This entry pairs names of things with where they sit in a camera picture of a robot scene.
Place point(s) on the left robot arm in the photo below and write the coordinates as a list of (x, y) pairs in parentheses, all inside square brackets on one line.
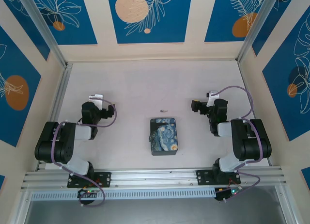
[(55, 148)]

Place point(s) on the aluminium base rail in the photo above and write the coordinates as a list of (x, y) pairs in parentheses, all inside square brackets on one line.
[(155, 176)]

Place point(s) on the blue floral wall panel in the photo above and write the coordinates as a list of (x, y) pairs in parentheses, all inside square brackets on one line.
[(150, 18), (288, 88), (232, 18), (67, 18), (17, 88)]

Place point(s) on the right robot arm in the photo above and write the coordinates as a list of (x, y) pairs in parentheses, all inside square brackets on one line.
[(252, 141)]

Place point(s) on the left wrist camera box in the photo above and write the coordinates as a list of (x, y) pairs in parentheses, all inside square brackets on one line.
[(97, 99)]

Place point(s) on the small metal key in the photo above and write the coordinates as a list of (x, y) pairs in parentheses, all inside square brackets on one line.
[(164, 110)]

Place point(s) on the starry night painted tin box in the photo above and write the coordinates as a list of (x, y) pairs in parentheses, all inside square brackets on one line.
[(164, 136)]

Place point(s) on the grey metal sheet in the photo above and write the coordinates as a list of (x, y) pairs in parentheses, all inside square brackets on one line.
[(155, 213)]

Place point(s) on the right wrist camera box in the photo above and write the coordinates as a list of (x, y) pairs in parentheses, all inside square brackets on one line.
[(213, 95)]

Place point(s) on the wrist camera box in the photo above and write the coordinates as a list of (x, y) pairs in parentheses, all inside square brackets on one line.
[(97, 99), (213, 95)]

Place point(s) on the aluminium frame post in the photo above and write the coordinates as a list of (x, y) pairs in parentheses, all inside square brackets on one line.
[(46, 32), (254, 27)]

